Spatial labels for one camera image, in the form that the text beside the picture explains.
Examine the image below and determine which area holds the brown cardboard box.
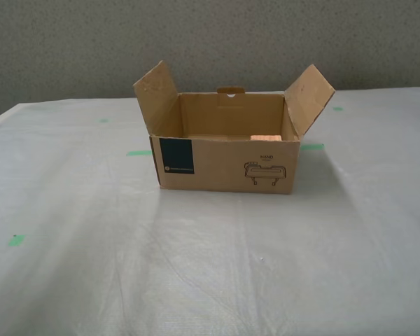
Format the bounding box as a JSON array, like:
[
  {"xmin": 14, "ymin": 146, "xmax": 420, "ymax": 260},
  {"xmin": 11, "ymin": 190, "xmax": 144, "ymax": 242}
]
[{"xmin": 132, "ymin": 59, "xmax": 337, "ymax": 195}]

